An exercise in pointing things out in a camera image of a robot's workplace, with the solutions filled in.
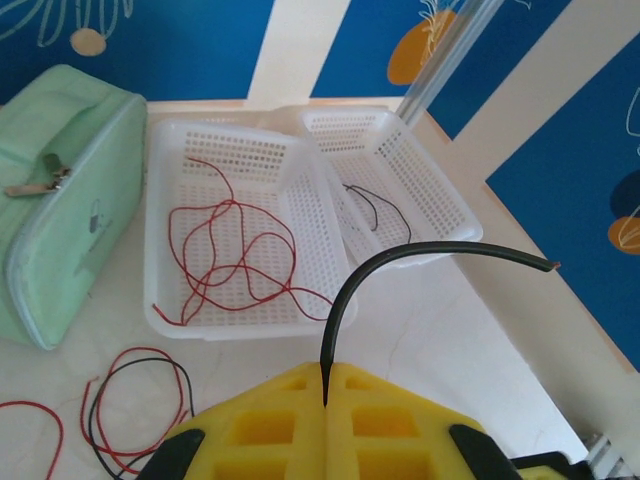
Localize aluminium frame post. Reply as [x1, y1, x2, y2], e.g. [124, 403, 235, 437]
[398, 0, 486, 126]

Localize aluminium side rail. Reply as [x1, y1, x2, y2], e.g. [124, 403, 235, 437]
[582, 432, 619, 464]

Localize red and black wires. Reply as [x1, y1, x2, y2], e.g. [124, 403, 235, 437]
[152, 232, 335, 326]

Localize red wire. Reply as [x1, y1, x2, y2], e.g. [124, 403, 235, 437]
[168, 157, 296, 326]
[81, 347, 194, 459]
[0, 399, 65, 476]

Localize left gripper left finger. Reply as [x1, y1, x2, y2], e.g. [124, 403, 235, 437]
[142, 362, 329, 480]

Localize mint green zip case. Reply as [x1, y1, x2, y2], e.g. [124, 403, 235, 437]
[0, 63, 149, 351]

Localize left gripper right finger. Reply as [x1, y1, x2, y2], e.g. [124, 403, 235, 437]
[325, 362, 521, 480]

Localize white perforated plastic basket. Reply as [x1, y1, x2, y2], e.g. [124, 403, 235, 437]
[142, 118, 359, 344]
[297, 106, 485, 269]

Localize black wire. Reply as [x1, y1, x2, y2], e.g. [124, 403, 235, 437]
[88, 357, 194, 476]
[318, 241, 562, 407]
[343, 183, 412, 245]

